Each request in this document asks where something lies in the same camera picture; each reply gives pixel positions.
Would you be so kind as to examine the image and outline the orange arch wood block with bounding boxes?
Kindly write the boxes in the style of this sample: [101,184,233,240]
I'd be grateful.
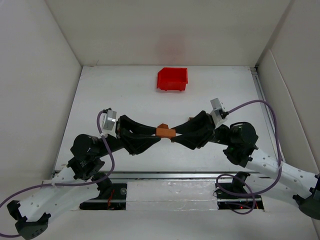
[155,123,176,140]

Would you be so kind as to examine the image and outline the red plastic bin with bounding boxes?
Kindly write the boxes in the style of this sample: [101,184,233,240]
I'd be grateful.
[156,67,188,92]

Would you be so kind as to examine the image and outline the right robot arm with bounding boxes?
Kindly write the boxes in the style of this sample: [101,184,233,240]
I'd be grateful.
[171,110,320,220]

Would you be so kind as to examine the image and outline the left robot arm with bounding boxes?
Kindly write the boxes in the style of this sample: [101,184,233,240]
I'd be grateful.
[6,115,161,240]

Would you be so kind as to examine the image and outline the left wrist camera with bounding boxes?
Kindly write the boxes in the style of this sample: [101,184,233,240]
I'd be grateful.
[101,108,117,131]

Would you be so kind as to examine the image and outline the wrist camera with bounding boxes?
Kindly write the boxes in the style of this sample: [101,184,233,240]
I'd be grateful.
[101,108,117,131]
[210,98,227,129]

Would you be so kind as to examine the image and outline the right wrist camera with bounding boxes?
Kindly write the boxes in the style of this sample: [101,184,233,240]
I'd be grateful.
[210,98,227,129]

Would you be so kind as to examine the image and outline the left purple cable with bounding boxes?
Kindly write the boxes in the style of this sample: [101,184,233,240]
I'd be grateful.
[0,109,116,238]

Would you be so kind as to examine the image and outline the purple cable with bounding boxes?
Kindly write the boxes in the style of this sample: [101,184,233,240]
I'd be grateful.
[214,99,285,216]
[0,109,116,238]

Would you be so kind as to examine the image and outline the aluminium right rail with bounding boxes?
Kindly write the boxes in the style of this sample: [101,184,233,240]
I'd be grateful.
[250,67,278,158]

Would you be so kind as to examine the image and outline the aluminium rail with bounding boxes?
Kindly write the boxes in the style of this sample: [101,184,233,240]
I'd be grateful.
[250,67,278,158]
[52,171,276,180]

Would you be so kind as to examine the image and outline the aluminium front rail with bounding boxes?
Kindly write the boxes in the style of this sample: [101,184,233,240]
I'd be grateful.
[52,171,276,180]

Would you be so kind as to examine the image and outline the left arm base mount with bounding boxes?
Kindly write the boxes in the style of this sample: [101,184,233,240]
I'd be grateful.
[79,178,128,211]

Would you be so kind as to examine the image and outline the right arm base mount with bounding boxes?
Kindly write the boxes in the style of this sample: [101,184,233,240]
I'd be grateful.
[212,171,264,215]

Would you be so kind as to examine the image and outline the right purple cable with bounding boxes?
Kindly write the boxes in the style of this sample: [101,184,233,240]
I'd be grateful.
[214,99,285,216]

